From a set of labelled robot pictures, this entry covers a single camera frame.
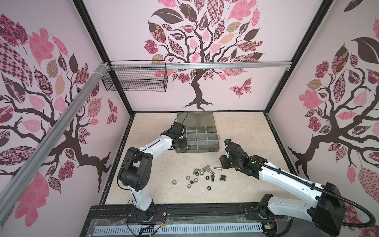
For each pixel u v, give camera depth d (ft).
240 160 1.94
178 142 2.72
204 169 2.88
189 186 2.72
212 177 2.80
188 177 2.80
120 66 2.98
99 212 2.46
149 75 3.11
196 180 2.79
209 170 2.87
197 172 2.87
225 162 2.33
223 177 2.80
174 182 2.74
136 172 1.55
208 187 2.67
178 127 2.48
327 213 1.26
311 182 1.44
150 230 2.38
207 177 2.80
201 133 3.40
